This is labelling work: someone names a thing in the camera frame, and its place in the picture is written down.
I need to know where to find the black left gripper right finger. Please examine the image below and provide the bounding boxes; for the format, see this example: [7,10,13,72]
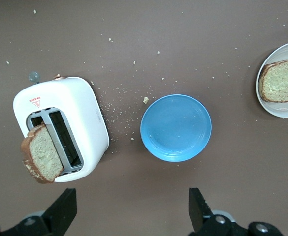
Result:
[188,187,282,236]

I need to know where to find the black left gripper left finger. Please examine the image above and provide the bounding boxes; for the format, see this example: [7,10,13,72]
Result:
[0,188,77,236]

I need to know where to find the white toaster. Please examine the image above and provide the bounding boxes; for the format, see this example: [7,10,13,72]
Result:
[12,71,110,184]

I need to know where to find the beige plate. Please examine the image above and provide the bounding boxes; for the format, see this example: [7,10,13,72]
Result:
[256,40,288,118]

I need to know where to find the blue plate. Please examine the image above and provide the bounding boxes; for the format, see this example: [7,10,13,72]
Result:
[140,94,213,162]

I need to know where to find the brown bread slice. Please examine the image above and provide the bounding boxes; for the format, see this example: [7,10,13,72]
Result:
[258,58,288,103]
[20,122,65,184]

